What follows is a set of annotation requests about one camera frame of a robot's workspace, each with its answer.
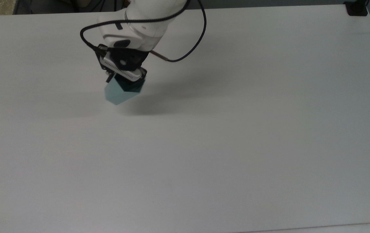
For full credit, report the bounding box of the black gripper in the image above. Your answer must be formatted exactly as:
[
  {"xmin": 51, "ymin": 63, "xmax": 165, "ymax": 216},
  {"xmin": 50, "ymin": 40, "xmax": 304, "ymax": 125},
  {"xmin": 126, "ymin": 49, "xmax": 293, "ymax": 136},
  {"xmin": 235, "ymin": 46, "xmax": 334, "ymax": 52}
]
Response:
[{"xmin": 98, "ymin": 44, "xmax": 149, "ymax": 83}]

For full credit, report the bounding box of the light teal faceted cup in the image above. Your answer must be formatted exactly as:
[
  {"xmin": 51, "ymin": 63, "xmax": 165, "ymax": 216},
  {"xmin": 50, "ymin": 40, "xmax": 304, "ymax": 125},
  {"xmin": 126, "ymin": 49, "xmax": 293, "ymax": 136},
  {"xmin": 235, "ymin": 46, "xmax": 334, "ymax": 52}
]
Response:
[{"xmin": 104, "ymin": 73, "xmax": 145, "ymax": 106}]

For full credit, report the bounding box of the black table clamp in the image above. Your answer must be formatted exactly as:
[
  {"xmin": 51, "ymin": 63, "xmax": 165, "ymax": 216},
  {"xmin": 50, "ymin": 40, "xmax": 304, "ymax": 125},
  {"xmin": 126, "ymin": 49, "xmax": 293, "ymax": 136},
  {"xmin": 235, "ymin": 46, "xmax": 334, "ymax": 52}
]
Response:
[{"xmin": 344, "ymin": 0, "xmax": 369, "ymax": 17}]

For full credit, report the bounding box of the white finned camera box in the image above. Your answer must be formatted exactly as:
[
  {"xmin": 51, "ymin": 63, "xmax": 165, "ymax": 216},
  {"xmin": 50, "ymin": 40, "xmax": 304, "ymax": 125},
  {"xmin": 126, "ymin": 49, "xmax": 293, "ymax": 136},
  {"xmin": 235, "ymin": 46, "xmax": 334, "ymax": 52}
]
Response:
[{"xmin": 100, "ymin": 58, "xmax": 142, "ymax": 82}]

